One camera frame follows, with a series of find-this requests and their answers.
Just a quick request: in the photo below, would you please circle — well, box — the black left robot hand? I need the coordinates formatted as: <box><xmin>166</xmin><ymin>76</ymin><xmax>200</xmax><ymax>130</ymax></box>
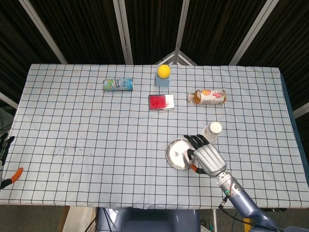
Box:
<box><xmin>0</xmin><ymin>132</ymin><xmax>24</xmax><ymax>189</ymax></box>

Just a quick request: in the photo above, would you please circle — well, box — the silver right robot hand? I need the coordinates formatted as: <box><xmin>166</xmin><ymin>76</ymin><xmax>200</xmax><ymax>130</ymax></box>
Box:
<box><xmin>183</xmin><ymin>134</ymin><xmax>227</xmax><ymax>178</ymax></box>

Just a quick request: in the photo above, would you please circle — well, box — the white paper cup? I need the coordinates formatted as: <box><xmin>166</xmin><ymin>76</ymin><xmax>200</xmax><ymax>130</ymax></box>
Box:
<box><xmin>202</xmin><ymin>121</ymin><xmax>223</xmax><ymax>142</ymax></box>

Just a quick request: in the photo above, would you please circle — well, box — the round metal plate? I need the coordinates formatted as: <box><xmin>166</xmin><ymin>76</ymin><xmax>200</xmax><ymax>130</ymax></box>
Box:
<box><xmin>165</xmin><ymin>138</ymin><xmax>199</xmax><ymax>170</ymax></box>

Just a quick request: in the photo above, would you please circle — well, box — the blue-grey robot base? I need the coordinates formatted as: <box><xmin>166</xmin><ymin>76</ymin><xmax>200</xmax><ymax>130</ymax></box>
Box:
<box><xmin>96</xmin><ymin>207</ymin><xmax>201</xmax><ymax>232</ymax></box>

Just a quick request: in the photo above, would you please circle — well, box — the tea bottle with label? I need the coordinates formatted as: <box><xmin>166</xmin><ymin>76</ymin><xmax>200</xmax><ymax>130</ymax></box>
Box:
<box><xmin>187</xmin><ymin>89</ymin><xmax>227</xmax><ymax>105</ymax></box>

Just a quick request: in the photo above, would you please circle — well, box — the red ink pad tin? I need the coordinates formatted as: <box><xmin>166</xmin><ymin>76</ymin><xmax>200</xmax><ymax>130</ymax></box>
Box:
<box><xmin>148</xmin><ymin>94</ymin><xmax>176</xmax><ymax>111</ymax></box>

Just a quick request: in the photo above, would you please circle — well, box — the checkered light blue tablecloth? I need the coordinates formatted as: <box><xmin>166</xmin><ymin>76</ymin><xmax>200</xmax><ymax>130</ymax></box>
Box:
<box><xmin>0</xmin><ymin>63</ymin><xmax>309</xmax><ymax>210</ymax></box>

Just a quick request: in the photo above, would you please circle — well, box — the light blue block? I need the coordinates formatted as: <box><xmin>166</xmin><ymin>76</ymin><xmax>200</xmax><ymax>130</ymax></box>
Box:
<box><xmin>155</xmin><ymin>75</ymin><xmax>170</xmax><ymax>87</ymax></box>

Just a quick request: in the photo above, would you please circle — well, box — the yellow ball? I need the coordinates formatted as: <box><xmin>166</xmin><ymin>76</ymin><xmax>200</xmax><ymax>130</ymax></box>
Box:
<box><xmin>157</xmin><ymin>64</ymin><xmax>171</xmax><ymax>79</ymax></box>

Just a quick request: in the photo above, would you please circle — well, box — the blue-green drink can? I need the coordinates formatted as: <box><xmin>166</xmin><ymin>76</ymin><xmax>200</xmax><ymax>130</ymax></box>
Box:
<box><xmin>103</xmin><ymin>78</ymin><xmax>134</xmax><ymax>92</ymax></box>

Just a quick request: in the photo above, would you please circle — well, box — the black curtain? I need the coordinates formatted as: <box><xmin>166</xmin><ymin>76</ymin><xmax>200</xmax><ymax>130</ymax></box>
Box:
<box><xmin>0</xmin><ymin>0</ymin><xmax>309</xmax><ymax>126</ymax></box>

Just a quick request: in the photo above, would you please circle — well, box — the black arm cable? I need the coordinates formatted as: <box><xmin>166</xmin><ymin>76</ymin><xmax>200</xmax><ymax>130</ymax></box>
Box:
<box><xmin>218</xmin><ymin>177</ymin><xmax>278</xmax><ymax>230</ymax></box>

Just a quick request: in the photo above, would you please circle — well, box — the white triangular frame foot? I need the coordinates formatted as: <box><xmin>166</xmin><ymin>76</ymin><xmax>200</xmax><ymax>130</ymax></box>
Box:
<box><xmin>154</xmin><ymin>50</ymin><xmax>198</xmax><ymax>66</ymax></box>

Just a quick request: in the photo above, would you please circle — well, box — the white frame post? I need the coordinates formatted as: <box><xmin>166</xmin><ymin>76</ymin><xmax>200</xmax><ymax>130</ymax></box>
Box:
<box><xmin>112</xmin><ymin>0</ymin><xmax>134</xmax><ymax>65</ymax></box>
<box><xmin>174</xmin><ymin>0</ymin><xmax>191</xmax><ymax>65</ymax></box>
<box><xmin>228</xmin><ymin>0</ymin><xmax>279</xmax><ymax>66</ymax></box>
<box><xmin>18</xmin><ymin>0</ymin><xmax>69</xmax><ymax>65</ymax></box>

